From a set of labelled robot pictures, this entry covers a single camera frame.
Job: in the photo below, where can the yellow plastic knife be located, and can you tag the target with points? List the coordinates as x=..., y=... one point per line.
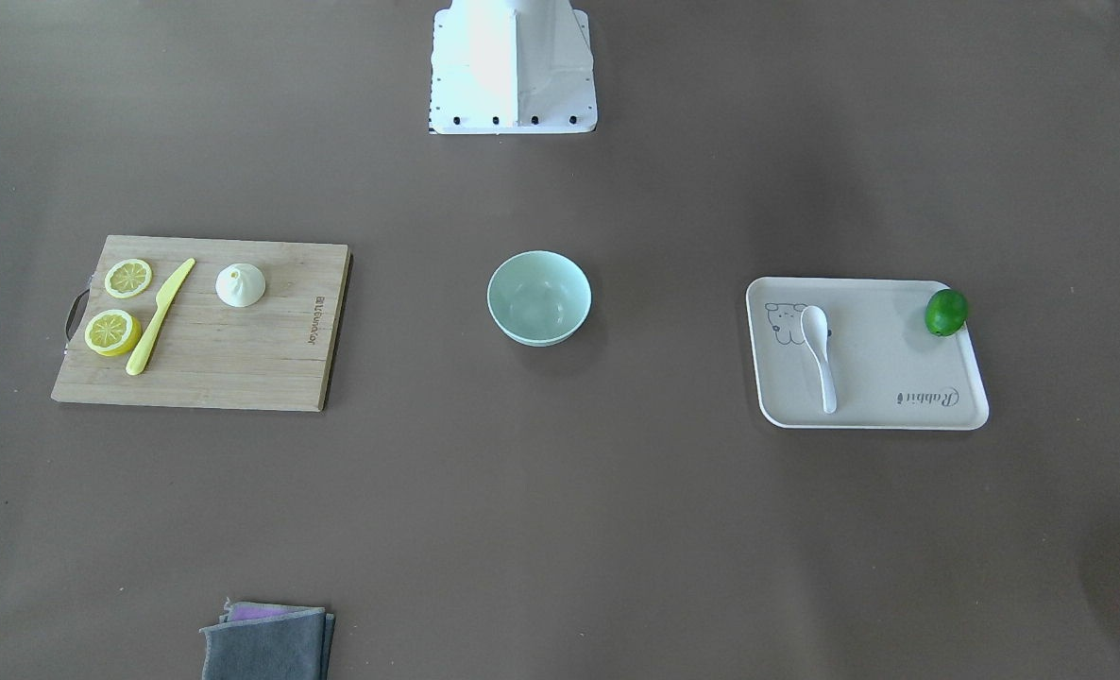
x=142, y=352

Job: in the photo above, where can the white ceramic spoon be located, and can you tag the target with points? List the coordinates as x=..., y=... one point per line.
x=815, y=328

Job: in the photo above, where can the grey folded cloth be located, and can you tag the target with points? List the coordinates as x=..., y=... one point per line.
x=268, y=641

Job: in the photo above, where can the lemon half lower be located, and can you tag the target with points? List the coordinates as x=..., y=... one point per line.
x=113, y=332

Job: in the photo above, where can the lemon slice upper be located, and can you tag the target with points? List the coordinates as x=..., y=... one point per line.
x=128, y=278

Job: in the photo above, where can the green lime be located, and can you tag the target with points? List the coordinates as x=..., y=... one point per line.
x=946, y=312

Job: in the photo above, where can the beige rabbit tray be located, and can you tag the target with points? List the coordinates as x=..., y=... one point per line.
x=890, y=372

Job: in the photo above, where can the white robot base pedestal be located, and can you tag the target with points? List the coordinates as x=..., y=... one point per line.
x=512, y=67

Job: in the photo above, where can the wooden cutting board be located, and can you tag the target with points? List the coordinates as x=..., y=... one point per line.
x=274, y=355

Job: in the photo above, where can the light green bowl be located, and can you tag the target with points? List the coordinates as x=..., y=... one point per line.
x=539, y=298

